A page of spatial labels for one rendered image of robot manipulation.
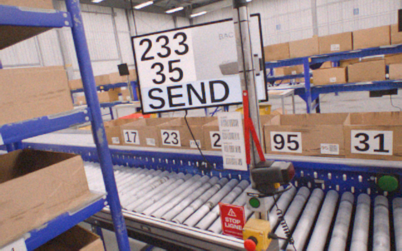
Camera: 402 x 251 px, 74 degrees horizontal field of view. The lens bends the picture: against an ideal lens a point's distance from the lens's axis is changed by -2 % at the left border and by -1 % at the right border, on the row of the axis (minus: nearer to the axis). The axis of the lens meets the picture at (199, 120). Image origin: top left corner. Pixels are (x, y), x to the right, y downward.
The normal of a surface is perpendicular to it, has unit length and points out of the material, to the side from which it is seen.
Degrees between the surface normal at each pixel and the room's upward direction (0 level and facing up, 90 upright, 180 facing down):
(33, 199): 91
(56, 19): 90
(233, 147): 90
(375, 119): 90
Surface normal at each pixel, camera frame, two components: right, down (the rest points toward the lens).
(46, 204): 0.83, 0.00
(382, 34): -0.53, 0.22
